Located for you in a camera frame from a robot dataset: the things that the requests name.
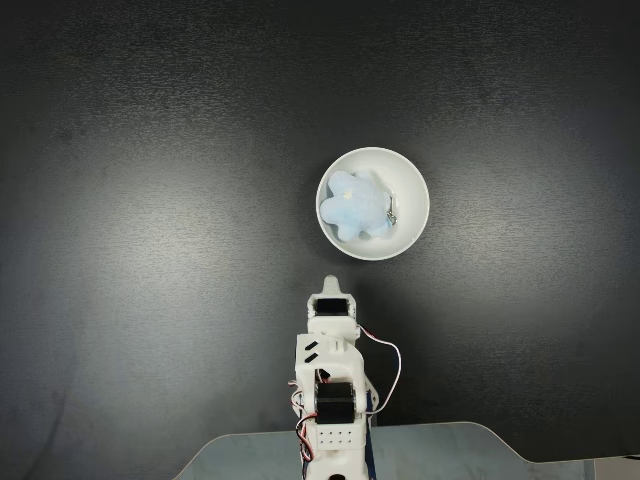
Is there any skyblue plush doll with clasp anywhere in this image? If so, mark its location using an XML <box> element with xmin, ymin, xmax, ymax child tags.
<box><xmin>318</xmin><ymin>170</ymin><xmax>399</xmax><ymax>242</ymax></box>

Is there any white bowl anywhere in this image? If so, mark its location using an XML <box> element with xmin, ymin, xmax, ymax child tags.
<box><xmin>315</xmin><ymin>146</ymin><xmax>431</xmax><ymax>262</ymax></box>

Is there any blue clamp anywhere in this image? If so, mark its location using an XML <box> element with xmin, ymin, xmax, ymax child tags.
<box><xmin>363</xmin><ymin>387</ymin><xmax>380</xmax><ymax>480</ymax></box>

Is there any translucent table cutout panel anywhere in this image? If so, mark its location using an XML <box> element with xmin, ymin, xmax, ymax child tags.
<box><xmin>172</xmin><ymin>421</ymin><xmax>544</xmax><ymax>480</ymax></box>

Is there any red white gripper servo cable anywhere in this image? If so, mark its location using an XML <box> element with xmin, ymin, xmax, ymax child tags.
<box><xmin>357</xmin><ymin>323</ymin><xmax>404</xmax><ymax>415</ymax></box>

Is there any red white arm wire bundle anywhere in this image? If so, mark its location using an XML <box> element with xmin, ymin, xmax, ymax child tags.
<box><xmin>287</xmin><ymin>377</ymin><xmax>321</xmax><ymax>464</ymax></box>

